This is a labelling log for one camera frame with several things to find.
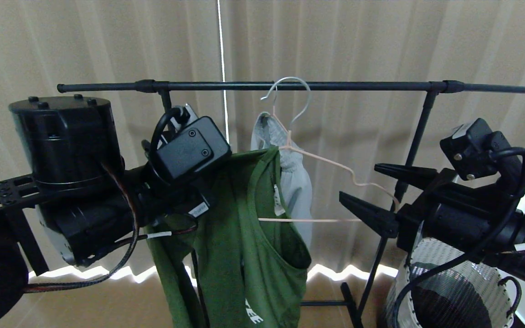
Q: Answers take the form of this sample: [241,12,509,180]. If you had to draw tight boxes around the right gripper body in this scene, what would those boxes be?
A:
[395,169,518,256]

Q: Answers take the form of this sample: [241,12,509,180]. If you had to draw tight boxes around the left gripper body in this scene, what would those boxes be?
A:
[144,182,213,224]

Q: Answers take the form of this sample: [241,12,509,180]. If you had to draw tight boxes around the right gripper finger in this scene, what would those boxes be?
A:
[374,163,441,190]
[339,191,400,238]

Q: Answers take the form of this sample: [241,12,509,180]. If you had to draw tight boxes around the pink clothes hanger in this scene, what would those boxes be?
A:
[258,77,401,224]
[271,83,289,136]

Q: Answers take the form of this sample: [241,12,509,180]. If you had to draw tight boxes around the pale grey shorts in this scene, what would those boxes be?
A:
[250,112,313,249]

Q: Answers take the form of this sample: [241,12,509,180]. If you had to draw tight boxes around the green printed shirt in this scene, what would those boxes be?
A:
[144,147,312,328]

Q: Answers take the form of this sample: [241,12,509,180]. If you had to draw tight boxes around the white laundry basket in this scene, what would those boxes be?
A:
[383,225,523,328]

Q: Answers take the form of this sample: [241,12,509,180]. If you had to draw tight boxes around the black clothes rack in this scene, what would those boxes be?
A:
[57,80,525,328]

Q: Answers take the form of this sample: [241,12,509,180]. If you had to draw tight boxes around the black cable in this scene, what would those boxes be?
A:
[23,164,140,293]
[392,147,525,328]

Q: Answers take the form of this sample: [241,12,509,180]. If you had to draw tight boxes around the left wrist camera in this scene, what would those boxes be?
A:
[149,104,232,185]

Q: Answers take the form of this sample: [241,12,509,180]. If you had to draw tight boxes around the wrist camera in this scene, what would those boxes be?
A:
[440,118,518,180]
[149,104,232,185]

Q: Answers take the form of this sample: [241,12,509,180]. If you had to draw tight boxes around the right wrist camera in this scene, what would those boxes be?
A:
[440,118,518,180]

